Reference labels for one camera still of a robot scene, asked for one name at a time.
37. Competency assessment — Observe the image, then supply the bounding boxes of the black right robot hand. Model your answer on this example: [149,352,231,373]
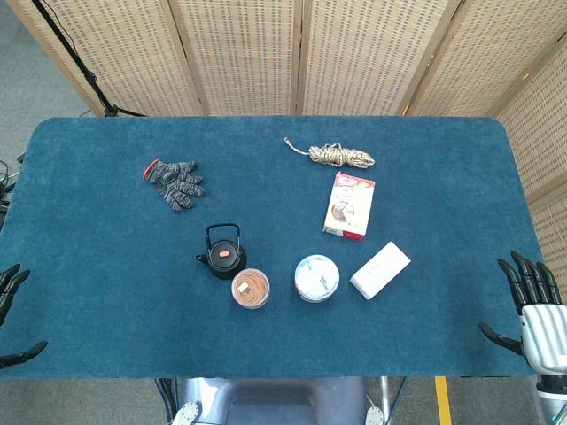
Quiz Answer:
[478,251,567,378]

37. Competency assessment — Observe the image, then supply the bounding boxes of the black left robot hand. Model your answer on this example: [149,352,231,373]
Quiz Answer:
[0,264,49,369]

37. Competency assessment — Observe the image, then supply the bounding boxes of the black teapot lid orange knob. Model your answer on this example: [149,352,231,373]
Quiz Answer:
[207,241,241,272]

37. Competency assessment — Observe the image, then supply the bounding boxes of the black cast iron teapot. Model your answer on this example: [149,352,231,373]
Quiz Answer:
[196,223,248,281]

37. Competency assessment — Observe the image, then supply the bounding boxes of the cake mix box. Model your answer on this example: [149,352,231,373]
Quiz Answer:
[322,171,377,243]

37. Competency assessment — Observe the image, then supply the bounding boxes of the brown round container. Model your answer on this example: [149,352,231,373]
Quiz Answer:
[230,267,271,310]

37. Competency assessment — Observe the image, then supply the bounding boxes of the blue table mat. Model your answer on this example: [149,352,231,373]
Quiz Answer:
[0,115,547,381]

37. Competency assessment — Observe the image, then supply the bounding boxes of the yellow floor tape strip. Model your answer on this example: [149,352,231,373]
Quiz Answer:
[434,375,453,425]

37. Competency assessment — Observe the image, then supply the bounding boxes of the metal table leg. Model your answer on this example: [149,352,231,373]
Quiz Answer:
[379,375,393,417]

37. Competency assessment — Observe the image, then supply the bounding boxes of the white rectangular carton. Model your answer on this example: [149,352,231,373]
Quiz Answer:
[349,241,412,301]

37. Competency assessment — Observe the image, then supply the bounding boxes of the grey knit glove red cuff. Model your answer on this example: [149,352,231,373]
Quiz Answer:
[142,159,206,213]

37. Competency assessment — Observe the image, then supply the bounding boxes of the black tripod stand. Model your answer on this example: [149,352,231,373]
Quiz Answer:
[30,0,147,119]

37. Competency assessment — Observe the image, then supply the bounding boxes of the round white blue tin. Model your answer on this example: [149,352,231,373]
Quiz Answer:
[294,254,341,304]

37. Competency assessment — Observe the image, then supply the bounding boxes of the grey-blue robot torso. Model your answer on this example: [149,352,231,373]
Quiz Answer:
[176,376,369,425]

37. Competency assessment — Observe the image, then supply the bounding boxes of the wooden woven folding screen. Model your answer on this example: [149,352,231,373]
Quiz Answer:
[4,0,567,284]

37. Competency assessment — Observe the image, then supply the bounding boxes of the black cable bundle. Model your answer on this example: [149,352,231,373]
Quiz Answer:
[0,152,26,231]

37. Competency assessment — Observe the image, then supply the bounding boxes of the black cables under table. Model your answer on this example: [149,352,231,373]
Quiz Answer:
[153,378,179,425]

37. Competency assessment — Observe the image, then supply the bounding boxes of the beige coiled rope bundle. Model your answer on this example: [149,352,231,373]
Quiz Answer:
[283,136,377,170]

